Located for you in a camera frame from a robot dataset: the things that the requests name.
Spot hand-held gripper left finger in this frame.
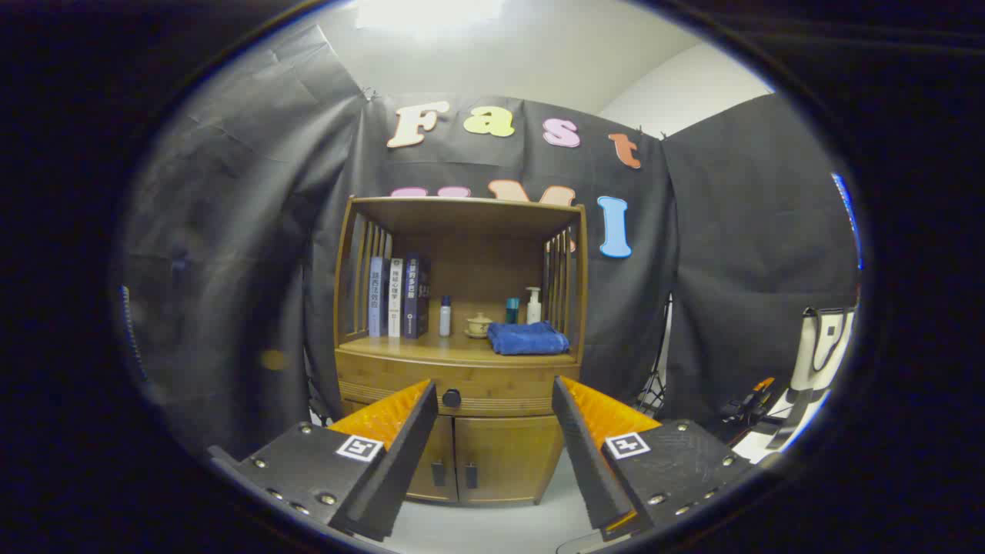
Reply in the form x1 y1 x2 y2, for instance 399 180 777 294
208 379 439 543

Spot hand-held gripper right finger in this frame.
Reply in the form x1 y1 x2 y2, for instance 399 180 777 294
551 375 770 542

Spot wooden drawer with black knob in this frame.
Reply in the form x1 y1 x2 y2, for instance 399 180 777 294
337 362 579 418

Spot wooden cabinet door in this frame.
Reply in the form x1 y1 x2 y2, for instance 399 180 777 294
406 414 456 503
454 415 566 506

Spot wooden countertop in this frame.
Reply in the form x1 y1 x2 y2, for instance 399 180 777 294
337 332 579 366

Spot wooden cabinet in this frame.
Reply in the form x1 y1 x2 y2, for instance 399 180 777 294
332 195 589 507

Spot metal light stand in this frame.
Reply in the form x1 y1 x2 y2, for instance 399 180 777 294
637 296 674 416

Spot folded blue towel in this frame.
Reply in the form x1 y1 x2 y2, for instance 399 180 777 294
486 321 571 356

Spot white spine book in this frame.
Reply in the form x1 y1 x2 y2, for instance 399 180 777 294
387 259 405 338

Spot light blue book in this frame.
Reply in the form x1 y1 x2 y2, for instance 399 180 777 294
368 256 391 338

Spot dark blue book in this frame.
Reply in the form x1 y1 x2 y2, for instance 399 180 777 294
402 254 430 340

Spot orange and black clamp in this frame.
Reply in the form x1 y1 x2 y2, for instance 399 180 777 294
720 377 776 428

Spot white tote bag black straps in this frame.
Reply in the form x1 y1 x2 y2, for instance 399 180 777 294
731 306 856 462

